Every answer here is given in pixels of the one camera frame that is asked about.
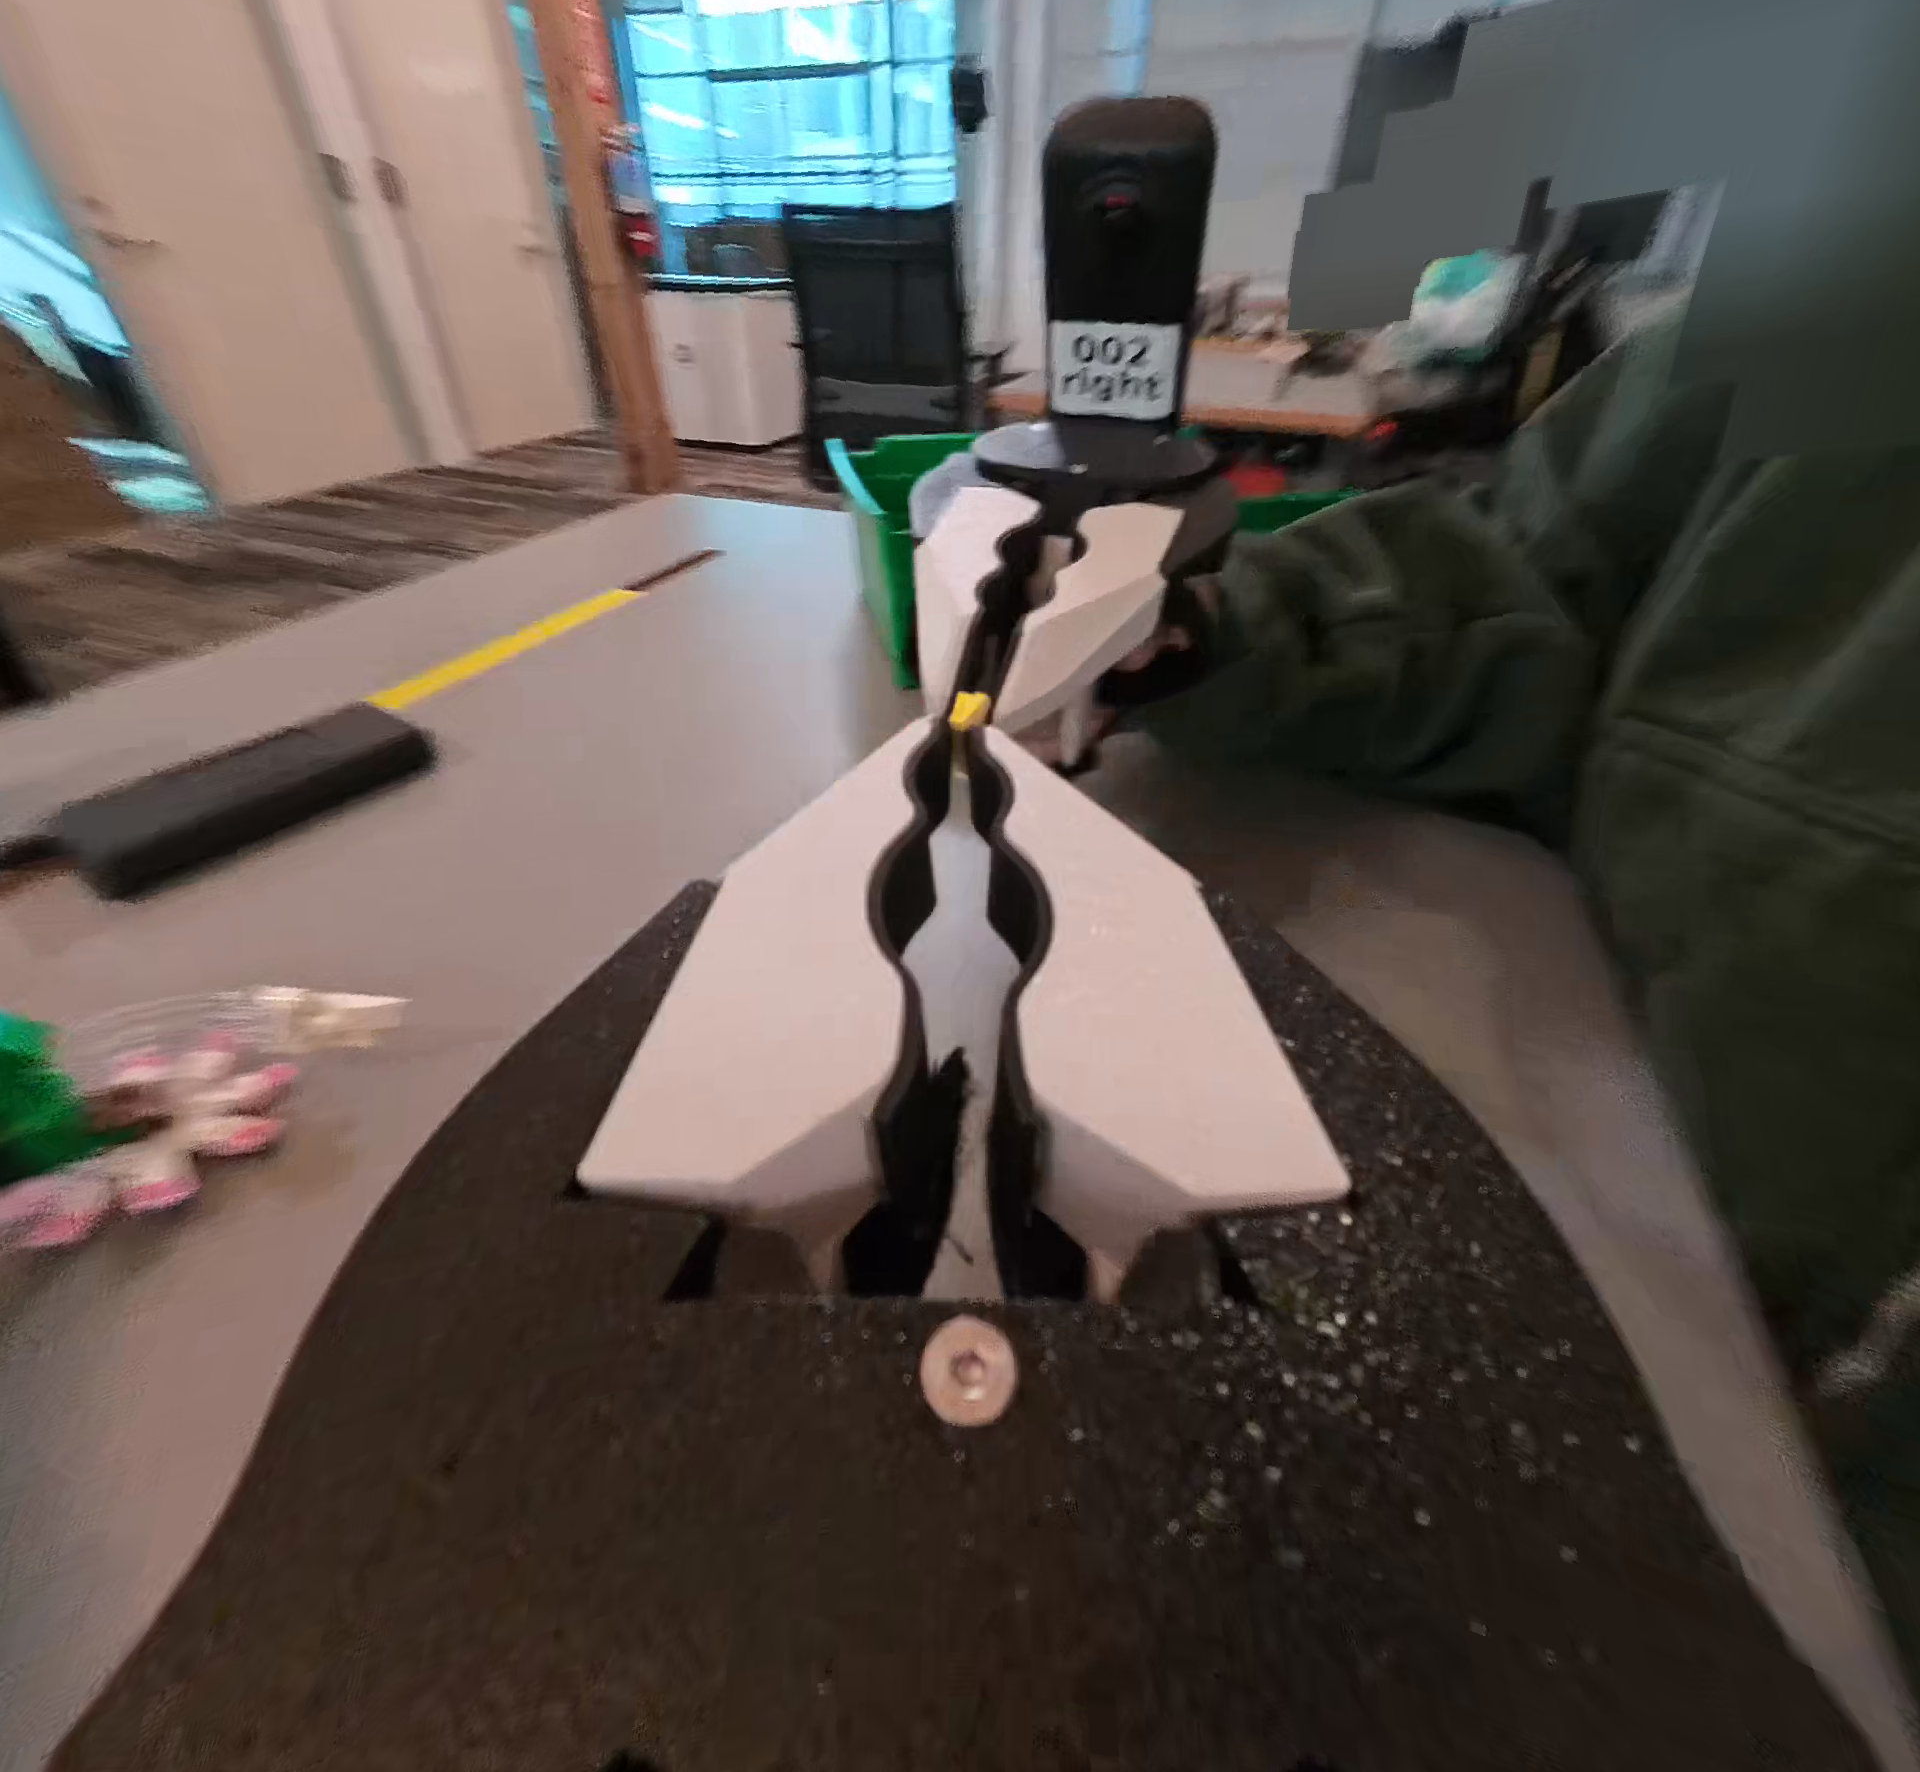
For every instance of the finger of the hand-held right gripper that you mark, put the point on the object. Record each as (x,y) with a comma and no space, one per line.
(952,572)
(1104,604)

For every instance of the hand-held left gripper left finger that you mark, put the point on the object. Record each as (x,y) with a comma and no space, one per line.
(750,1020)

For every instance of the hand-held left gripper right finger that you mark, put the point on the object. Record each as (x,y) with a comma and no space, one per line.
(1170,1020)

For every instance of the yellow lego piece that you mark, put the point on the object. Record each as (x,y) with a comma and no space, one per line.
(968,709)

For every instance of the person's right forearm green sleeve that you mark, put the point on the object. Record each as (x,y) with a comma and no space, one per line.
(1378,631)

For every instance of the green plastic bin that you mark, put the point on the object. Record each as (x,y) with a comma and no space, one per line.
(884,525)

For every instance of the light wooden table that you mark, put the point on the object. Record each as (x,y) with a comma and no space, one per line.
(1274,400)

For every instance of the black office chair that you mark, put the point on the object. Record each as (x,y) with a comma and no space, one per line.
(877,316)

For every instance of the low white cabinet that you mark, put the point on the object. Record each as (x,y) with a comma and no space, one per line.
(722,361)

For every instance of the yellow tape strip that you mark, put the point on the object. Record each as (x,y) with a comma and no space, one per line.
(501,646)

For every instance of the red fire extinguisher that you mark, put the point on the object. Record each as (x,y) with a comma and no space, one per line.
(633,195)

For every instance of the black rectangular block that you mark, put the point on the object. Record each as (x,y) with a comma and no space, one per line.
(239,796)

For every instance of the wooden pillar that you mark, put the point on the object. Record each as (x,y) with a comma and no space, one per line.
(583,151)

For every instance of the clear bag of pink pieces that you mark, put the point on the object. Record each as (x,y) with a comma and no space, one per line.
(195,1096)

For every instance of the person's green jacket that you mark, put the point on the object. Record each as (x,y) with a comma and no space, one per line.
(1769,782)

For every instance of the green plastic piece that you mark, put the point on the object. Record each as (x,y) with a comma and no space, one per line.
(30,1096)

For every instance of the tall white wall cabinets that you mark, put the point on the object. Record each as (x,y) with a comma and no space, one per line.
(225,151)

